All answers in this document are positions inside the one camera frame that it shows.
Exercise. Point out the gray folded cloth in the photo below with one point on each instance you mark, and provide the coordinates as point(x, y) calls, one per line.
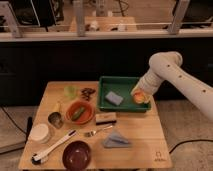
point(116, 140)

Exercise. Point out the green pickle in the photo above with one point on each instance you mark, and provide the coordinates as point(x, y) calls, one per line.
point(77, 113)

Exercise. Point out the orange plate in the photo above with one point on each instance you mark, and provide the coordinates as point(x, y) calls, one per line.
point(87, 115)

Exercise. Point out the yellow small object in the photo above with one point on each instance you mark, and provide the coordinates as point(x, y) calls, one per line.
point(57, 107)

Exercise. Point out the green plastic tray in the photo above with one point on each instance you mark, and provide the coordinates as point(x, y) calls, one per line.
point(121, 86)

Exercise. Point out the metal fork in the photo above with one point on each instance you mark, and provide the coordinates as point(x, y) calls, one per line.
point(94, 132)

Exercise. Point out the blue sponge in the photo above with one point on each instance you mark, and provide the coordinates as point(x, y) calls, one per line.
point(113, 98)

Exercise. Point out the dark grape bunch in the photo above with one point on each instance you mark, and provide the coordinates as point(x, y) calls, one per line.
point(86, 93)

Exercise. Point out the white ribbed gripper body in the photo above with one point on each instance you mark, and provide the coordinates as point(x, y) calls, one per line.
point(149, 83)

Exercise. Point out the wooden block with black base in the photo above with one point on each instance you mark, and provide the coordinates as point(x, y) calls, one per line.
point(104, 118)

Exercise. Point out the green translucent cup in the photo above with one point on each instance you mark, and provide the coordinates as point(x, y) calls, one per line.
point(70, 92)

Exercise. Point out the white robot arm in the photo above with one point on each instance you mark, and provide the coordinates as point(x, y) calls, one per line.
point(166, 66)

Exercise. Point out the dark red bowl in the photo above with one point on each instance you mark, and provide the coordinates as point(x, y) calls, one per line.
point(76, 156)

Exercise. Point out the red yellow apple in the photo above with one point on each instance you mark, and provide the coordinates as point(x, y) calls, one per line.
point(139, 97)

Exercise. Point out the metal cup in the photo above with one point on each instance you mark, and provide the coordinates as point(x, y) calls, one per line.
point(55, 119)

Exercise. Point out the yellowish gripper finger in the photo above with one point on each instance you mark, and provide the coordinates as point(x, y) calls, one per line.
point(146, 99)

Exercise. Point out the white round container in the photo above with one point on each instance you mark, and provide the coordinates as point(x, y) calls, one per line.
point(40, 133)

